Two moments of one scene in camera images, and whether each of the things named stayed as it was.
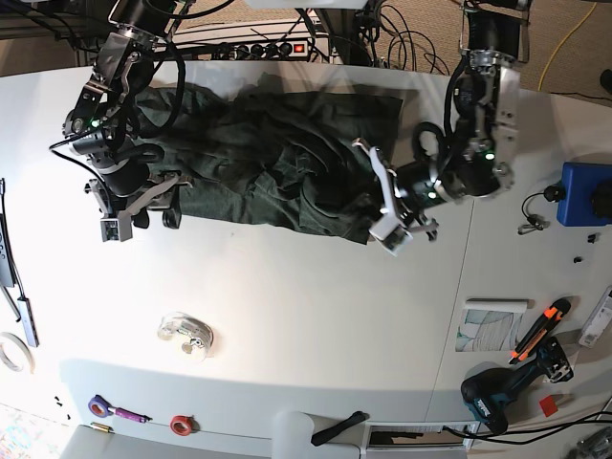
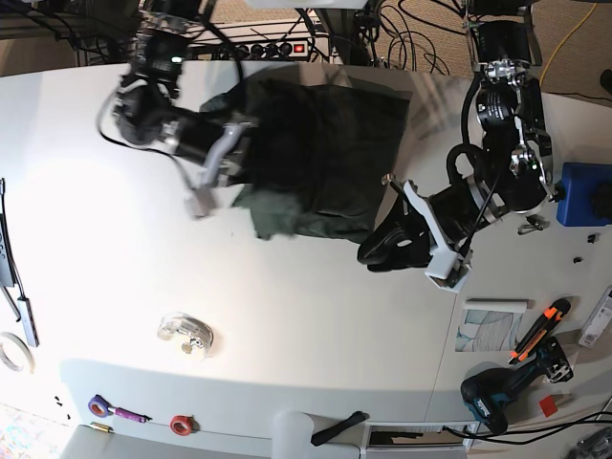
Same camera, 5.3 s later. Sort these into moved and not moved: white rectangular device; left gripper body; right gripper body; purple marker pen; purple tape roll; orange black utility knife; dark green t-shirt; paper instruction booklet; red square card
Moved: dark green t-shirt; right gripper body; left gripper body
Not moved: red square card; orange black utility knife; purple marker pen; paper instruction booklet; purple tape roll; white rectangular device
